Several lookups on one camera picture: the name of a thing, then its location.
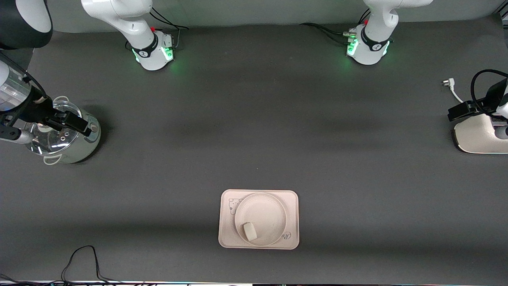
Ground black left arm base cable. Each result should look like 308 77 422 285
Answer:
300 22 356 44

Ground steel pot with glass lid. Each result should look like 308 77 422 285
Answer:
24 96 101 165

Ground black cable on table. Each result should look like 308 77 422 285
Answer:
62 245 119 283

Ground black arm base cable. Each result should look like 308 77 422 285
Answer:
300 22 356 44
150 6 189 50

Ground cream white toaster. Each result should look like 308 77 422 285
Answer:
454 113 508 155

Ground glass pot lid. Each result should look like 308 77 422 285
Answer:
25 100 83 155

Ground small white bun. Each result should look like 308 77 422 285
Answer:
242 222 258 242

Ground white toaster power cable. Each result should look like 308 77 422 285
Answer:
442 79 465 104

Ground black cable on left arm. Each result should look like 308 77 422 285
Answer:
471 70 508 116

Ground beige rectangular tray, rabbit print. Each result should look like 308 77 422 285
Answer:
218 189 300 250

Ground black right arm base cable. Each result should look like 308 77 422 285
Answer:
150 6 189 50

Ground round beige plate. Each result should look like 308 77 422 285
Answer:
234 192 287 246

